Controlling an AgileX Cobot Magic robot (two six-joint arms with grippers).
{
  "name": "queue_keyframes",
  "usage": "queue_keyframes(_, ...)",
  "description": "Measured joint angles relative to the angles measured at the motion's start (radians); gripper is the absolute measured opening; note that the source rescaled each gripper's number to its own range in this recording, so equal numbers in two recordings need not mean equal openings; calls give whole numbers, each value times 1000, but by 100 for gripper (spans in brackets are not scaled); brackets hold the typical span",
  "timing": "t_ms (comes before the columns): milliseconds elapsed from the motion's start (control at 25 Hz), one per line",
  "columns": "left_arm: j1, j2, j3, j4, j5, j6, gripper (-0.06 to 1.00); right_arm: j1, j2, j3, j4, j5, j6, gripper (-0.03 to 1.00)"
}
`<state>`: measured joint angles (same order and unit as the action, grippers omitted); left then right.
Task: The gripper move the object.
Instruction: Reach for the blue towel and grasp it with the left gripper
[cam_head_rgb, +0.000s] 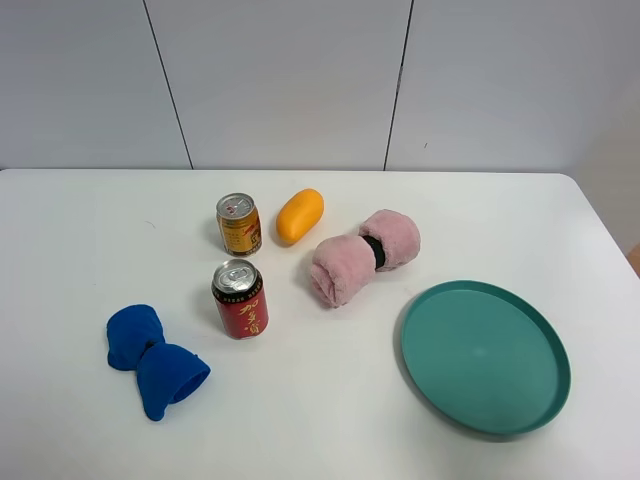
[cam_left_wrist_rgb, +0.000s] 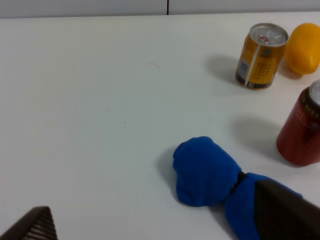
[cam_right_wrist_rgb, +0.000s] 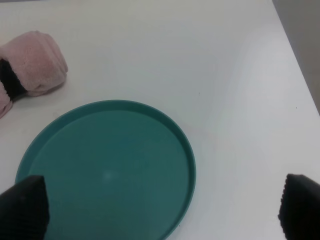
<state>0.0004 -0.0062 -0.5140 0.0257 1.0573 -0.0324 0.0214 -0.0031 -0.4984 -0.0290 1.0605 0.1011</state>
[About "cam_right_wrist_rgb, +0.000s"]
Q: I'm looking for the black band on towel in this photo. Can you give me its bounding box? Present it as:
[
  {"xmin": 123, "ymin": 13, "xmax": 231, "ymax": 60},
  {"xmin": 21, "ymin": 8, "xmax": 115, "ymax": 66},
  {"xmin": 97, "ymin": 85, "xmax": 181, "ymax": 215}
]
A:
[{"xmin": 0, "ymin": 59, "xmax": 27, "ymax": 100}]

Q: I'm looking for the pink rolled towel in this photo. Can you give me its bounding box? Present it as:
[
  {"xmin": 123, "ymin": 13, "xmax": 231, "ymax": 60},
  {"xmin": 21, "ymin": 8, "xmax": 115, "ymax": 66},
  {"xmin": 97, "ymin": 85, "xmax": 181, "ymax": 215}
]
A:
[{"xmin": 0, "ymin": 31, "xmax": 68, "ymax": 117}]

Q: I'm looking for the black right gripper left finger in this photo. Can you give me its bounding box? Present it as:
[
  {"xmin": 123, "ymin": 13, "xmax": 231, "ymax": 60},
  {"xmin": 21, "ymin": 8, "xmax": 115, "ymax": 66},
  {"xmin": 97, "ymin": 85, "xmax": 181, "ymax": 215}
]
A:
[{"xmin": 0, "ymin": 175, "xmax": 50, "ymax": 240}]

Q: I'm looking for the teal round plate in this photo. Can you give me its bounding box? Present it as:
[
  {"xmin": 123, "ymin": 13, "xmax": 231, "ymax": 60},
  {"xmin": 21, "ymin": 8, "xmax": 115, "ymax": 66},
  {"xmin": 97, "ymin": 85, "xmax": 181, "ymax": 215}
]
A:
[{"xmin": 15, "ymin": 100, "xmax": 196, "ymax": 240}]

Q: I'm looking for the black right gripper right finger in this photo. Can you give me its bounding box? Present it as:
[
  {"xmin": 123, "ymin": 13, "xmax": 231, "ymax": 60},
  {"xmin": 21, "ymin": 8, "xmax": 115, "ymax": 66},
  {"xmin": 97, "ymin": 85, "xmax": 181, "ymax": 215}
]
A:
[{"xmin": 278, "ymin": 173, "xmax": 320, "ymax": 240}]

